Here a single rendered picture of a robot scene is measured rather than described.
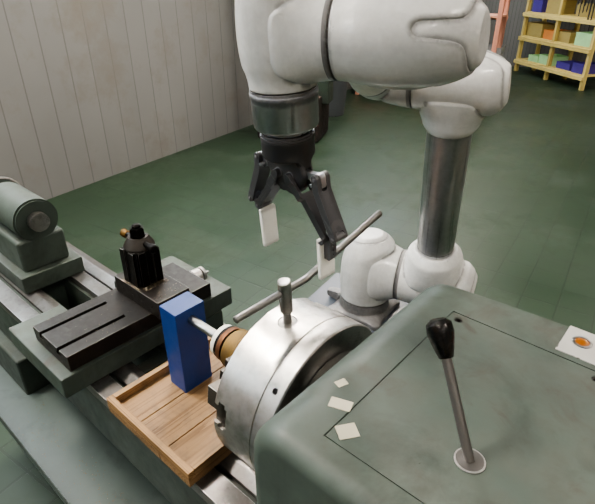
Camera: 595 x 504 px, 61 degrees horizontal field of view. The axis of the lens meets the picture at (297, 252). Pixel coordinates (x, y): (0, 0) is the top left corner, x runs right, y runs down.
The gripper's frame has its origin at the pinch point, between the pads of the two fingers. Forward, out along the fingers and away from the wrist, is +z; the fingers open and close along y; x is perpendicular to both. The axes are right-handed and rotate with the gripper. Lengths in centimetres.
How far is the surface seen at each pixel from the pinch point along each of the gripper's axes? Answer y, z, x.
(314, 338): -6.4, 12.4, 3.0
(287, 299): -1.1, 6.9, 3.7
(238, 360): 1.4, 15.5, 13.1
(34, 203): 106, 23, 15
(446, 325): -29.1, -4.5, 2.8
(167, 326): 33.3, 29.3, 11.6
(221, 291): 55, 46, -15
